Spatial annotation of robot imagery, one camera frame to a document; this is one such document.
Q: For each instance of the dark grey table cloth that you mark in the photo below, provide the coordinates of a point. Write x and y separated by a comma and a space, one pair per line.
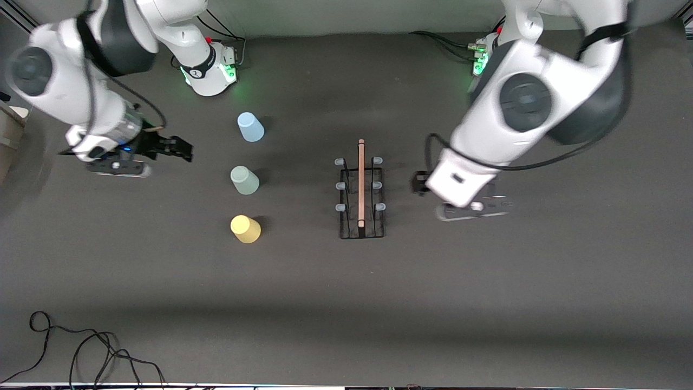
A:
487, 298

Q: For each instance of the aluminium frame rail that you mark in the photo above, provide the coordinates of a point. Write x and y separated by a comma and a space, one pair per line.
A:
687, 20
19, 13

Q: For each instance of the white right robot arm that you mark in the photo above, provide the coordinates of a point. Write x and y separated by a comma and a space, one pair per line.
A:
54, 81

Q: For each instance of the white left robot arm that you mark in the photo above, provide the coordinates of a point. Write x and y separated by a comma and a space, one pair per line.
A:
520, 103

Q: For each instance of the pale green plastic cup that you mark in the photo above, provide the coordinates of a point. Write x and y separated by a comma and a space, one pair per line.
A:
244, 181

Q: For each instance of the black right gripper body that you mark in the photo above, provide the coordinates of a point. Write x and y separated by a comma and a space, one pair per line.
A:
152, 145

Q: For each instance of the brown cardboard box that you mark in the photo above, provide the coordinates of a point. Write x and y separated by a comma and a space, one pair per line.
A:
8, 141

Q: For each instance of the light blue plastic cup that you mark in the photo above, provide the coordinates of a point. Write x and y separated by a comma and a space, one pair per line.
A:
250, 129

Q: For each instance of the yellow plastic cup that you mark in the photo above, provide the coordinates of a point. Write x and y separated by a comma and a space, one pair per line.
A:
245, 229

